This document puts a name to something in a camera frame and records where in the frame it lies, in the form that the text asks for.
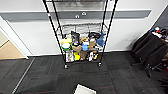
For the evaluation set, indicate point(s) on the pale basket with dark spots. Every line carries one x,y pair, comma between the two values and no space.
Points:
85,90

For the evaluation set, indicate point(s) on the small blue cup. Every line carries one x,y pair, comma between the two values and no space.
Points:
85,46

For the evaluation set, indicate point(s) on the brown cardboard box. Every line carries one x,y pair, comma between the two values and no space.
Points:
77,48

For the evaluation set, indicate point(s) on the brown paper bag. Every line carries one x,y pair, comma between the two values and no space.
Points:
84,55

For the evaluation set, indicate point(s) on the brown box with label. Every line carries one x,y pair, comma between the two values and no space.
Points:
92,44

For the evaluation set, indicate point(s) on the yellow packet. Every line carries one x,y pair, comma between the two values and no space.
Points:
77,56

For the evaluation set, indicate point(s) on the black and white packet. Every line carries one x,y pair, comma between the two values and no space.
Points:
93,56

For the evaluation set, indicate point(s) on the flat black pouch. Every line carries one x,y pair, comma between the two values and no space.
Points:
93,35

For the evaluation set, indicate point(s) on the white printed box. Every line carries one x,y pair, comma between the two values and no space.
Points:
70,56

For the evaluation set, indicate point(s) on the black chair with dark cloth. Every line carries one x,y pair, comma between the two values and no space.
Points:
150,48

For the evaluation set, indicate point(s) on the small blue orange item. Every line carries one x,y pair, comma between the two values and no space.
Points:
156,29

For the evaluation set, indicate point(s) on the small white wall socket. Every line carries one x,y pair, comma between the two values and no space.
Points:
77,16
83,13

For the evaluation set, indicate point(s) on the long grey wall band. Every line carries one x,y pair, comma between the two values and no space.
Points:
30,16

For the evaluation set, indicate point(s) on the white door frame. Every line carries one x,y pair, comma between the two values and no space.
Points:
16,38

